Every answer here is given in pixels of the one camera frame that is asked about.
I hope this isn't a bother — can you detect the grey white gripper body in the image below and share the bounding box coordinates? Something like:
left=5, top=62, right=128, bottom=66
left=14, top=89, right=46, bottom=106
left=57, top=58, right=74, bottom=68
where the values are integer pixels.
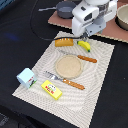
left=82, top=18, right=106, bottom=41

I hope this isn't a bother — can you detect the yellow toy banana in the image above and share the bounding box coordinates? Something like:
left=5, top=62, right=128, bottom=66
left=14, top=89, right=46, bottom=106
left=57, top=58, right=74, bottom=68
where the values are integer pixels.
left=77, top=41, right=91, bottom=52

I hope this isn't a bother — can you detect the toy bread loaf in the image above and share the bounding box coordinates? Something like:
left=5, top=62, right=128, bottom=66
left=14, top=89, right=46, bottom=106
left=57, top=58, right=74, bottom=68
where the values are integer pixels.
left=55, top=38, right=74, bottom=47

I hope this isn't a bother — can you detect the yellow butter box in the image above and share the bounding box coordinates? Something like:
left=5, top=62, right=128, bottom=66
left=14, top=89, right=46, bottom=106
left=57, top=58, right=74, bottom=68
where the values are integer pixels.
left=41, top=80, right=62, bottom=100

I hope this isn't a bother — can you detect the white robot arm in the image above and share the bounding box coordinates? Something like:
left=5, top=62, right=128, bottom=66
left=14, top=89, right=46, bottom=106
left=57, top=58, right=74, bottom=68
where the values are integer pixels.
left=72, top=0, right=118, bottom=38

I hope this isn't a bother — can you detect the beige bowl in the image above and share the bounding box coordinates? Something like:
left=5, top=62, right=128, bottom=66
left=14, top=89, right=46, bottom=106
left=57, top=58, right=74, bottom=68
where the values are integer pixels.
left=117, top=4, right=128, bottom=31

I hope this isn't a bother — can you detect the round wooden plate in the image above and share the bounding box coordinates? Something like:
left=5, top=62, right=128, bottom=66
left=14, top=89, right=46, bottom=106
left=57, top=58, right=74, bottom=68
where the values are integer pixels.
left=55, top=55, right=83, bottom=79

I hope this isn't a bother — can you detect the striped beige placemat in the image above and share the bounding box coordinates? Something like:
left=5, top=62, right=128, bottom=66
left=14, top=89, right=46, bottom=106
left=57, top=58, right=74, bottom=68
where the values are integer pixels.
left=12, top=30, right=116, bottom=128

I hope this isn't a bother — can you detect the light blue milk carton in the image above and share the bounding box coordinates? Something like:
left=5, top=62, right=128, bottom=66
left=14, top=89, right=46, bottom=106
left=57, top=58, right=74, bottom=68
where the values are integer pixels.
left=17, top=68, right=37, bottom=88

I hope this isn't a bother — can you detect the grey pan with handle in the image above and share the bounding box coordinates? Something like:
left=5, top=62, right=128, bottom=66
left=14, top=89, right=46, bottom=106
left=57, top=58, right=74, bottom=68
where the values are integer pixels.
left=38, top=0, right=79, bottom=20

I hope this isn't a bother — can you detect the wooden handled toy knife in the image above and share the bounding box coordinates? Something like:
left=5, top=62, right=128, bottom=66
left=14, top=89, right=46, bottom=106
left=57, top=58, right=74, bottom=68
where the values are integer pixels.
left=59, top=50, right=97, bottom=63

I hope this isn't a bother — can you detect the black cable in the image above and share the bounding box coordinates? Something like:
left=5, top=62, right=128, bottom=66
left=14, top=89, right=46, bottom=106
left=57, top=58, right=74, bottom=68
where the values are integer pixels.
left=29, top=0, right=83, bottom=42

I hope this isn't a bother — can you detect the wooden handled toy fork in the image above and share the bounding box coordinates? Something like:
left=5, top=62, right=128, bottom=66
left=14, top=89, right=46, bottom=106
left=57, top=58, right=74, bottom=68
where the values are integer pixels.
left=44, top=71, right=85, bottom=90

